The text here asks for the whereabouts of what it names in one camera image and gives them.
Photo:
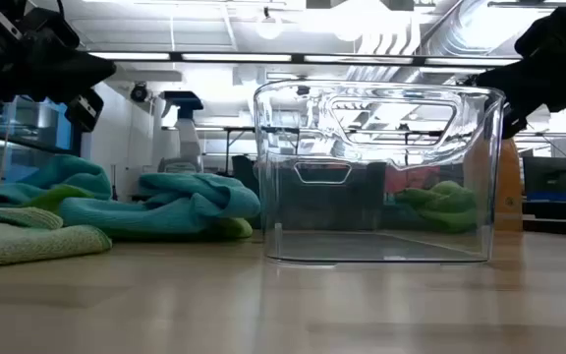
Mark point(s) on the black round ceiling camera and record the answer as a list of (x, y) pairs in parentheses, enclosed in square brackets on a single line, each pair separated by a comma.
[(139, 92)]

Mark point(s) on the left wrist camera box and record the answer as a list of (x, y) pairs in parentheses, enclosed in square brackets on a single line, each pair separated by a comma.
[(84, 110)]

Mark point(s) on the dark computer monitor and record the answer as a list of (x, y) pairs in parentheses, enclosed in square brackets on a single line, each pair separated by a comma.
[(546, 174)]

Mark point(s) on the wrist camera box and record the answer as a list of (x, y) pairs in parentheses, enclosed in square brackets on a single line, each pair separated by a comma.
[(84, 110), (513, 123)]

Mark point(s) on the grey spray bottle blue trigger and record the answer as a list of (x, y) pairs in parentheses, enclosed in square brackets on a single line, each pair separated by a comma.
[(187, 142)]

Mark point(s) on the clear plastic bin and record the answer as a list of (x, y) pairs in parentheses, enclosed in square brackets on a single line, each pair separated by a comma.
[(312, 246)]

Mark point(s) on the pale green microfiber towel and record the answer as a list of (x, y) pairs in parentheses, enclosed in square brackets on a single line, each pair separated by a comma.
[(27, 243)]

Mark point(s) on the blue glass window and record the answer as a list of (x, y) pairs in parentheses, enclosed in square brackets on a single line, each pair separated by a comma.
[(37, 128)]

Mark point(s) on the silver ventilation duct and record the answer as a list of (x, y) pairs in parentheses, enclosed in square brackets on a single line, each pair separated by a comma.
[(460, 29)]

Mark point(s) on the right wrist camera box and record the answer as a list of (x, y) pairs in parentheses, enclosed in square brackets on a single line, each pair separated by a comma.
[(513, 123)]

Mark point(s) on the orange spray bottle white trigger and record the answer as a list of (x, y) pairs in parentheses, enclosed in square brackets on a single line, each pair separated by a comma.
[(511, 196)]

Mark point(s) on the white pendant lamp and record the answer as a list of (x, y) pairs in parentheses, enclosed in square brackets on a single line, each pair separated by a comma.
[(269, 27)]

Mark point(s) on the overhead LED light bar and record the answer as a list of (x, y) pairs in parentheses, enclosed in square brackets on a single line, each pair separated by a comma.
[(239, 57)]

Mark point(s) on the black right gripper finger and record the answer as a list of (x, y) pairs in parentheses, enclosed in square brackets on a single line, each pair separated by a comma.
[(524, 83)]

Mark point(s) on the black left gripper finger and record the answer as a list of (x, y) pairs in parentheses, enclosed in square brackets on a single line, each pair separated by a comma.
[(72, 74)]

